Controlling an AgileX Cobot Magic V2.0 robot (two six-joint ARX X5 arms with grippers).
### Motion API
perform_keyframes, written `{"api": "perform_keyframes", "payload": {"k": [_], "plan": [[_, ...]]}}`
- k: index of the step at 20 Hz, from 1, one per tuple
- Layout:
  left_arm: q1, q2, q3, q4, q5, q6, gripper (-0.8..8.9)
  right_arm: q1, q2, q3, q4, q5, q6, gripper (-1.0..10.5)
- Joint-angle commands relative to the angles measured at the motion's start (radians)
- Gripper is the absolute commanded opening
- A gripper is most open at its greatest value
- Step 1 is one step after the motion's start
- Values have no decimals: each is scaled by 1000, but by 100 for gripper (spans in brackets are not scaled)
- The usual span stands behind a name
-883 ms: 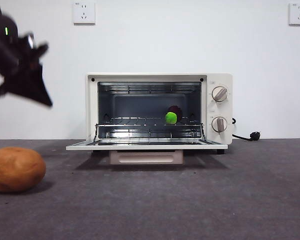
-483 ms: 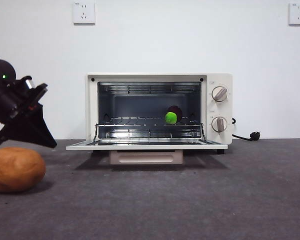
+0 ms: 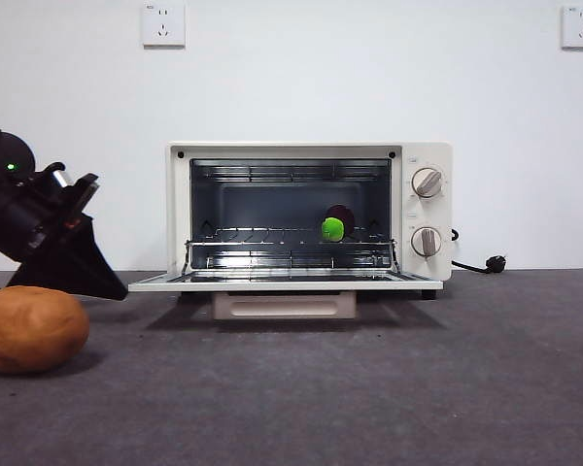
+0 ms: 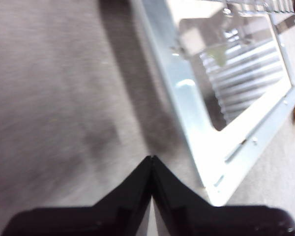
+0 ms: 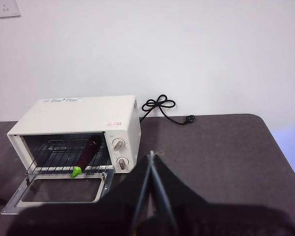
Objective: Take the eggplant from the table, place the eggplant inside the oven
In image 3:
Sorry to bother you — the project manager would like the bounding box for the glass oven door beige handle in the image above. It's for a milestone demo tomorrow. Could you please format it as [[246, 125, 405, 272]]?
[[127, 268, 443, 320]]

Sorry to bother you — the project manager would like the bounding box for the purple eggplant green stem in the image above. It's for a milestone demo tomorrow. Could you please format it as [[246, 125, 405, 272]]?
[[320, 203, 356, 243]]

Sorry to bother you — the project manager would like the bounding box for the beige oven knob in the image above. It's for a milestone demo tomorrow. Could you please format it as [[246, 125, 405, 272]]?
[[410, 225, 443, 258], [410, 167, 443, 199]]

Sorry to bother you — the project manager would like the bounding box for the white toaster oven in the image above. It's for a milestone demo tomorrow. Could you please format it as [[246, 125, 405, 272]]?
[[167, 140, 453, 300]]

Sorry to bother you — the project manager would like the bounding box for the brown potato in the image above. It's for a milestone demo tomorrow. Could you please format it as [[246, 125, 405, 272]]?
[[0, 284, 91, 375]]

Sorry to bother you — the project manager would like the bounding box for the metal wire oven rack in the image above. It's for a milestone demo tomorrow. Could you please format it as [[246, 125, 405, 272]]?
[[186, 225, 399, 272]]

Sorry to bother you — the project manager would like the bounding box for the white wall socket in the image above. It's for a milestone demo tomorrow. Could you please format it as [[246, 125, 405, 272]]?
[[142, 3, 187, 49], [560, 4, 583, 50]]

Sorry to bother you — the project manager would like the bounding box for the black power cable with plug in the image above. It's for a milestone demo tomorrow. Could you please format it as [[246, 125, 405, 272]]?
[[448, 227, 508, 276]]

